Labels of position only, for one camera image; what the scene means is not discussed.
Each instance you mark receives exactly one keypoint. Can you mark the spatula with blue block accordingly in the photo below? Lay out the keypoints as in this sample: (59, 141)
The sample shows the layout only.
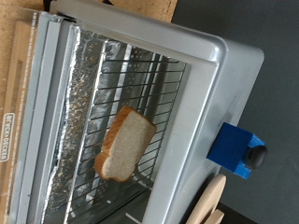
(230, 147)

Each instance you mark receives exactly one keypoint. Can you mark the round wooden board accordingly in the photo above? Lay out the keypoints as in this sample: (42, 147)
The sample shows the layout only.
(211, 193)

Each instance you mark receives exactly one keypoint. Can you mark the silver toaster oven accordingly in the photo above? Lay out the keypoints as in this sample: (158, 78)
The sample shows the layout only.
(202, 93)

